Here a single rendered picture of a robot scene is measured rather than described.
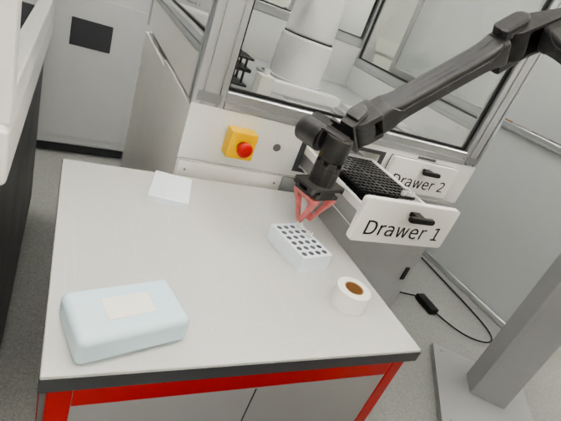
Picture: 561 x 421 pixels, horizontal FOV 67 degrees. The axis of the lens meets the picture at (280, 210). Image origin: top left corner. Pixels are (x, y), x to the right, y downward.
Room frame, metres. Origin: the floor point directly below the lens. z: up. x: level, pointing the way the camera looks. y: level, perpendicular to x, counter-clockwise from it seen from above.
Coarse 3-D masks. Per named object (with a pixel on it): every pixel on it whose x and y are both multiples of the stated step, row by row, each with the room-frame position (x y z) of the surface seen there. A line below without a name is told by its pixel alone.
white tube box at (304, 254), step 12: (276, 228) 0.81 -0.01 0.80; (288, 228) 0.83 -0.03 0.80; (300, 228) 0.85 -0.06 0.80; (276, 240) 0.79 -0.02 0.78; (288, 240) 0.78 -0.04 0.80; (300, 240) 0.80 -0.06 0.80; (312, 240) 0.82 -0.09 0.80; (288, 252) 0.76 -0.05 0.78; (300, 252) 0.75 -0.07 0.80; (312, 252) 0.77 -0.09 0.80; (324, 252) 0.80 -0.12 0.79; (300, 264) 0.73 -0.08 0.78; (312, 264) 0.75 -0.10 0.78; (324, 264) 0.78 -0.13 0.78
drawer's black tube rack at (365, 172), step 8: (352, 160) 1.16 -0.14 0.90; (360, 160) 1.19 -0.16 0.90; (368, 160) 1.23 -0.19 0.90; (344, 168) 1.07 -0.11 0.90; (352, 168) 1.09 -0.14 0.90; (360, 168) 1.12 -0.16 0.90; (368, 168) 1.15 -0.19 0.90; (376, 168) 1.18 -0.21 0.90; (344, 176) 1.09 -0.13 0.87; (352, 176) 1.03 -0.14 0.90; (360, 176) 1.06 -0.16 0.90; (368, 176) 1.08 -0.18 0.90; (376, 176) 1.11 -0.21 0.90; (384, 176) 1.13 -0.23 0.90; (352, 184) 1.06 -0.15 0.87; (360, 184) 0.99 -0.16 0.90; (368, 184) 1.03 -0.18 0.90; (376, 184) 1.04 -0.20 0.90; (384, 184) 1.07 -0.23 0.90; (392, 184) 1.09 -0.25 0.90; (360, 192) 0.98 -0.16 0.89; (400, 192) 1.06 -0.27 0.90
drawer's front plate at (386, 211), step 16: (368, 208) 0.85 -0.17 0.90; (384, 208) 0.87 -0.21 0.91; (400, 208) 0.89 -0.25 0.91; (416, 208) 0.92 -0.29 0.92; (432, 208) 0.94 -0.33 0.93; (448, 208) 0.98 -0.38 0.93; (352, 224) 0.85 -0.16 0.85; (384, 224) 0.88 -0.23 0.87; (400, 224) 0.91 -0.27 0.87; (416, 224) 0.93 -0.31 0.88; (448, 224) 0.99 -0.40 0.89; (352, 240) 0.85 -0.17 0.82; (368, 240) 0.87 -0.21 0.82; (384, 240) 0.90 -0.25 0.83; (400, 240) 0.92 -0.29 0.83; (416, 240) 0.95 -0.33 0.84
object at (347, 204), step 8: (304, 152) 1.14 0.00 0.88; (312, 152) 1.11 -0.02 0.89; (304, 160) 1.13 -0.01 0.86; (312, 160) 1.10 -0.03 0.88; (304, 168) 1.11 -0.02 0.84; (392, 176) 1.18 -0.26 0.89; (344, 184) 0.97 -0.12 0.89; (400, 184) 1.14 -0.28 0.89; (344, 192) 0.94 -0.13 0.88; (352, 192) 0.93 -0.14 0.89; (336, 200) 0.95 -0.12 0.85; (344, 200) 0.93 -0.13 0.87; (352, 200) 0.91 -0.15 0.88; (360, 200) 0.90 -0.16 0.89; (416, 200) 1.08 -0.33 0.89; (336, 208) 0.94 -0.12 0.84; (344, 208) 0.92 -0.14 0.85; (352, 208) 0.90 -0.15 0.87; (344, 216) 0.91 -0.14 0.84; (352, 216) 0.89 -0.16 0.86
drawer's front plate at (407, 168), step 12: (396, 156) 1.29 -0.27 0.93; (396, 168) 1.29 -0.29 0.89; (408, 168) 1.32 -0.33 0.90; (420, 168) 1.34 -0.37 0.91; (432, 168) 1.37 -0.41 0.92; (444, 168) 1.40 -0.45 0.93; (408, 180) 1.33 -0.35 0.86; (420, 180) 1.36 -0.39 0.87; (432, 180) 1.39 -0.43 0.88; (444, 180) 1.41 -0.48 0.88; (420, 192) 1.37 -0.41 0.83; (432, 192) 1.40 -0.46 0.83; (444, 192) 1.43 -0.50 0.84
